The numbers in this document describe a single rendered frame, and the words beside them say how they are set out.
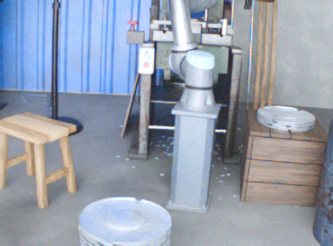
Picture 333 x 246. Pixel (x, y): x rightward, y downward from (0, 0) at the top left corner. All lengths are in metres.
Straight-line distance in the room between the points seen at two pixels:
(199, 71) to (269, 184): 0.63
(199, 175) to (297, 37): 2.30
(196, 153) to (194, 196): 0.20
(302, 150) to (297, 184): 0.17
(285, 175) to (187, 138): 0.51
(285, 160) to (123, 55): 2.15
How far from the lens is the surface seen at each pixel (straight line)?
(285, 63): 3.90
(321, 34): 3.97
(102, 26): 3.76
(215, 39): 2.45
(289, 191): 2.05
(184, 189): 1.90
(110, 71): 3.77
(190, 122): 1.78
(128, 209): 1.42
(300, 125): 2.01
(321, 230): 1.79
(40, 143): 1.79
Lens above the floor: 0.92
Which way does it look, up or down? 17 degrees down
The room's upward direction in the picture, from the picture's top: 3 degrees clockwise
